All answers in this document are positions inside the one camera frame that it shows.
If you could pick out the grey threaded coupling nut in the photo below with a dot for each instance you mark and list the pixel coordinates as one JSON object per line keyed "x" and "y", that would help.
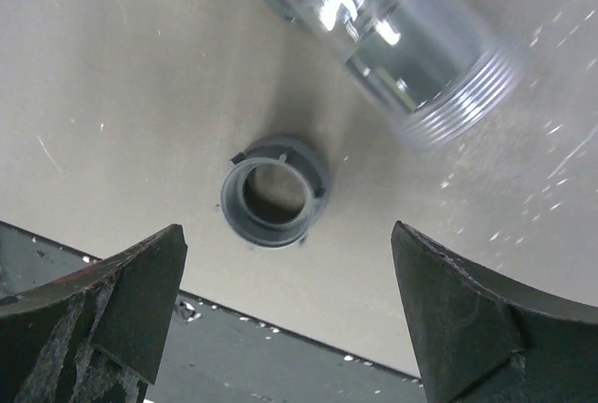
{"x": 275, "y": 191}

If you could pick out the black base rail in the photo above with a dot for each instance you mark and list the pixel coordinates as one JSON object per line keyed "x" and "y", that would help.
{"x": 216, "y": 354}

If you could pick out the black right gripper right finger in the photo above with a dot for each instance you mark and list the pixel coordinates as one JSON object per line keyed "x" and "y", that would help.
{"x": 479, "y": 336}

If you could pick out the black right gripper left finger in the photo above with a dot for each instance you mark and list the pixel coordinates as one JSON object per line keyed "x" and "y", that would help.
{"x": 77, "y": 329}

